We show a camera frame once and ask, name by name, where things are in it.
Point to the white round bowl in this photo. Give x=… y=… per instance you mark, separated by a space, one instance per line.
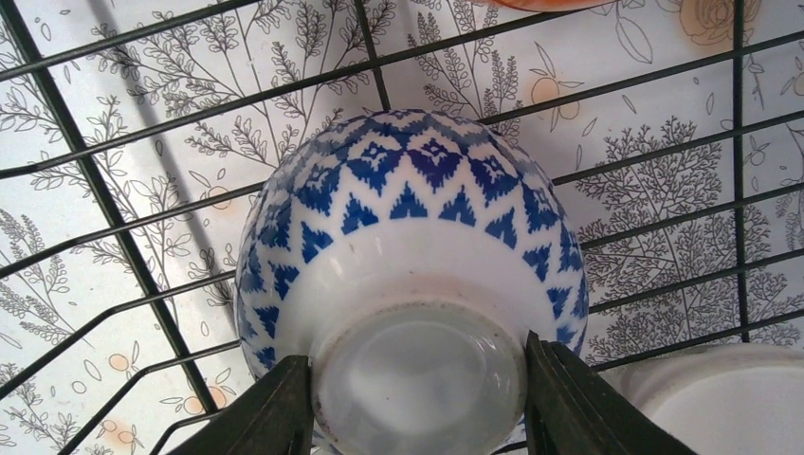
x=741 y=398

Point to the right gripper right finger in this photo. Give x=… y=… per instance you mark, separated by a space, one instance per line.
x=572 y=410

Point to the blue patterned white bowl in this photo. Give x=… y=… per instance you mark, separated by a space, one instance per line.
x=409 y=254

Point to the orange bowl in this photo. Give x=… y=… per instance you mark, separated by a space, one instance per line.
x=541 y=6

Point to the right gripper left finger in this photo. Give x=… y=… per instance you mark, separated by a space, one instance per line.
x=273 y=416

